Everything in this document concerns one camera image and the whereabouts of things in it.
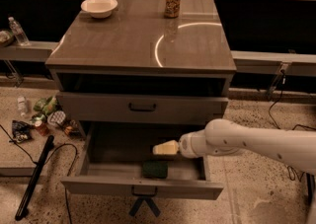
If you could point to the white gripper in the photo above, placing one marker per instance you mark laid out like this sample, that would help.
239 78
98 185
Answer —
188 145

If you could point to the green and yellow sponge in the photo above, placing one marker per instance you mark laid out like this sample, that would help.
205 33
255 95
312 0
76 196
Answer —
155 169

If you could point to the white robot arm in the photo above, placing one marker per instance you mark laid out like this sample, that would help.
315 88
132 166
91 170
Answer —
223 137

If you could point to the grey drawer cabinet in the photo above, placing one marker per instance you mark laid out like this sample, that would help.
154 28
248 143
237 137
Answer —
137 51

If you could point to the white checkered cup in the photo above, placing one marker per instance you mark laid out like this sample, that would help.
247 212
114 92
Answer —
57 118

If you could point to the black stand leg left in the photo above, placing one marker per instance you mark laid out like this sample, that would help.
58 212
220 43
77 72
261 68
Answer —
22 210

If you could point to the black stand leg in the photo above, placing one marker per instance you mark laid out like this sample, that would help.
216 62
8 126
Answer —
22 210
310 187

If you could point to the green snack bag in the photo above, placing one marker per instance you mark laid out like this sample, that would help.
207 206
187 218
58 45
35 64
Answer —
47 106

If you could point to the red soda can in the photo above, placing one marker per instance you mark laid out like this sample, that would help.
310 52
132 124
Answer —
41 128

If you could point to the patterned drink can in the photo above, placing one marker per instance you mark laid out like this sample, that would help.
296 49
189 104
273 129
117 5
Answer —
172 8

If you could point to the black stand leg right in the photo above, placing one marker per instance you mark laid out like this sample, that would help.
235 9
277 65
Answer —
310 187

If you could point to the dark blue chip bag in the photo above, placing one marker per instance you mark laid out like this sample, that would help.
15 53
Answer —
21 131

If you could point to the white bowl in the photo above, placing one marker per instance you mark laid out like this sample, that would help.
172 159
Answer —
99 9

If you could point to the small plastic bottle on floor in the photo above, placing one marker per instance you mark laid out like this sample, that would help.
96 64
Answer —
23 108

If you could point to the clear plastic water bottle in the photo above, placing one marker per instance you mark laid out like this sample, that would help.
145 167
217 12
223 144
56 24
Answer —
18 32

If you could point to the bowl on left ledge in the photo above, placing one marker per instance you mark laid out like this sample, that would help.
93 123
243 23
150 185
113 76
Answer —
6 38

